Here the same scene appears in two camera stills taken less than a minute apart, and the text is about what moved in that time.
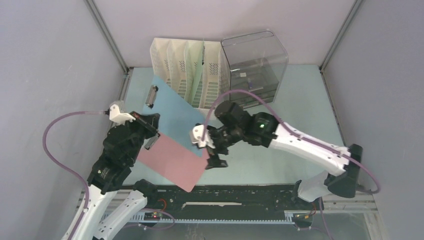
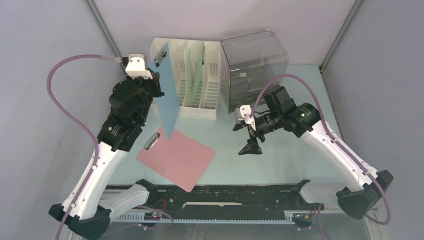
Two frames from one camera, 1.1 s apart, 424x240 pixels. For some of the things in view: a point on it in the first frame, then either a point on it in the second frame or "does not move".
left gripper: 150,122 -> 155,83
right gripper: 214,161 -> 252,147
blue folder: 177,118 -> 168,105
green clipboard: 194,51 does not move
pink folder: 175,161 does not move
